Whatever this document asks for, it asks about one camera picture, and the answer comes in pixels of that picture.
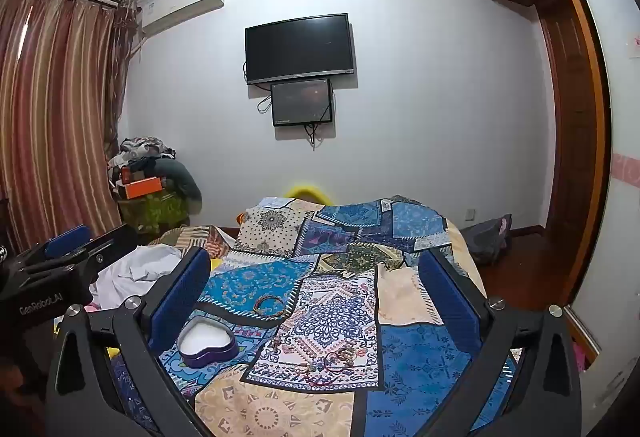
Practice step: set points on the wooden door frame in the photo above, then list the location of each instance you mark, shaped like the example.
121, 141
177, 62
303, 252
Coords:
580, 117

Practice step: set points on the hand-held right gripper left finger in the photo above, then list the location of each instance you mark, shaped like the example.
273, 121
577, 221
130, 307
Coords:
182, 302

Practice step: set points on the white cloth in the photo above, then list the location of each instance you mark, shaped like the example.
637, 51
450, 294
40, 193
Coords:
135, 267

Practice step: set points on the large wall television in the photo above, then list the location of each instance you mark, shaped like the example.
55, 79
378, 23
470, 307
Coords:
300, 48

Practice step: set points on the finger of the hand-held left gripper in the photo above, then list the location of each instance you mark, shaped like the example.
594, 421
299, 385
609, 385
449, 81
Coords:
65, 238
112, 242

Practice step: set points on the wall socket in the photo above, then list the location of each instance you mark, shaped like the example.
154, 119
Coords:
470, 214

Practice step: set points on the small silver earring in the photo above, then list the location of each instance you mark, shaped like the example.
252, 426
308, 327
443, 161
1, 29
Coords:
278, 343

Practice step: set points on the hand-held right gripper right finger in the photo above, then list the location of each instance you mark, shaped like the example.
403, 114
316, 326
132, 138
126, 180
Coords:
447, 307

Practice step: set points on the green patterned cloth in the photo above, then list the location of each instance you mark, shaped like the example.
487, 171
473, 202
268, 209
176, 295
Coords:
152, 214

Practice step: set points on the purple heart-shaped jewelry box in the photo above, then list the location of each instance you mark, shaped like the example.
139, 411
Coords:
207, 342

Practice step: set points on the yellow plastic seat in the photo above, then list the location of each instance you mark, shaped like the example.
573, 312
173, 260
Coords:
306, 192

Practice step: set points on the small wall monitor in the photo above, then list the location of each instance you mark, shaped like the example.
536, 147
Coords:
301, 101

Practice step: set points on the pile of clothes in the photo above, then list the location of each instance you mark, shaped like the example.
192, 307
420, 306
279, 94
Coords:
150, 157

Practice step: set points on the patchwork blanket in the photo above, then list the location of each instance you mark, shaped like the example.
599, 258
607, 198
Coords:
325, 277

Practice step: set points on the orange striped blanket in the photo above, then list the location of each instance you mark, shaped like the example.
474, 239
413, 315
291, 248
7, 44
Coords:
200, 237

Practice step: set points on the striped brown curtain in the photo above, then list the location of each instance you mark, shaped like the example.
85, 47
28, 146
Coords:
55, 107

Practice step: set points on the yellow cloth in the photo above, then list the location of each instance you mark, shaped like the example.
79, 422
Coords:
216, 263

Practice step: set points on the grey backpack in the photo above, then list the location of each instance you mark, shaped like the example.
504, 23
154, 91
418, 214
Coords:
485, 239

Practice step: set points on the white air conditioner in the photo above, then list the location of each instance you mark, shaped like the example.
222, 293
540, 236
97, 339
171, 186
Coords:
182, 2

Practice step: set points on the orange box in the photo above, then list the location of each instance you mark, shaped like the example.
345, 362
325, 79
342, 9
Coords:
144, 187

